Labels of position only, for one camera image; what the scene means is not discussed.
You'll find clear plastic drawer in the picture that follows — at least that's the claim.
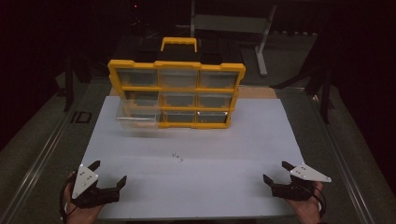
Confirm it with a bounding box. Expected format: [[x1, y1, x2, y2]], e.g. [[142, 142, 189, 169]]
[[116, 99, 163, 129]]

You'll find metal table rail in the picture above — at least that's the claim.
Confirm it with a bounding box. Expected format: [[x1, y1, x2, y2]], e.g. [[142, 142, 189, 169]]
[[306, 88, 376, 224], [0, 81, 92, 224]]

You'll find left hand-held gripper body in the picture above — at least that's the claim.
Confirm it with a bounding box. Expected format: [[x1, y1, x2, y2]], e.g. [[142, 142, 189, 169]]
[[71, 163, 121, 210]]

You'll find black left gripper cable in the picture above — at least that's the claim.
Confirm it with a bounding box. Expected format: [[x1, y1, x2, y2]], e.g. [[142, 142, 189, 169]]
[[59, 172, 78, 224]]

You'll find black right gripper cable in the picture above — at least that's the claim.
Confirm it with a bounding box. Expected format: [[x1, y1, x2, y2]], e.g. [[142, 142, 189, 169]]
[[307, 186, 328, 218]]

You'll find person's right hand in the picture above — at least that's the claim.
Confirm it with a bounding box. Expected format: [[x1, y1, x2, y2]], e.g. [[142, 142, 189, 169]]
[[285, 182, 324, 224]]

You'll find black tripod stand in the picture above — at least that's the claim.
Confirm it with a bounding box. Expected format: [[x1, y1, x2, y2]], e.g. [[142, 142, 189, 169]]
[[270, 31, 335, 125], [57, 52, 104, 113]]

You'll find person's left hand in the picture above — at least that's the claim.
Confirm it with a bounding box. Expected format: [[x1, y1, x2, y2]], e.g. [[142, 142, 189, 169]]
[[63, 182, 105, 224]]

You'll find white paper sheet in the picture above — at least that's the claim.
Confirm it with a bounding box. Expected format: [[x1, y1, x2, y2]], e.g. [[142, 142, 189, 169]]
[[79, 95, 305, 220]]

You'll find brown cardboard sheet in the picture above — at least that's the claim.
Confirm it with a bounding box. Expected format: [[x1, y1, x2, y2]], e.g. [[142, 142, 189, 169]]
[[109, 85, 278, 100]]

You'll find yellow black drawer organizer cabinet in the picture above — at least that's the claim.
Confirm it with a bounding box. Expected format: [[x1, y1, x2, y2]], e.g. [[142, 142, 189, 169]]
[[106, 36, 247, 130]]

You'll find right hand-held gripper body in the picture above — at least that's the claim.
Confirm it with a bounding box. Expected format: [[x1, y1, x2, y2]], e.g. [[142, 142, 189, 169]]
[[272, 162, 332, 202]]

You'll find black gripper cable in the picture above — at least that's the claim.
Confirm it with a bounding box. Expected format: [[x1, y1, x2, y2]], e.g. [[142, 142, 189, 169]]
[[59, 172, 78, 224], [307, 186, 328, 218]]

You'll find grey metal stand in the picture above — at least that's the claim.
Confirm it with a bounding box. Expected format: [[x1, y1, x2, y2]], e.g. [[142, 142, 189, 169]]
[[176, 0, 278, 77]]

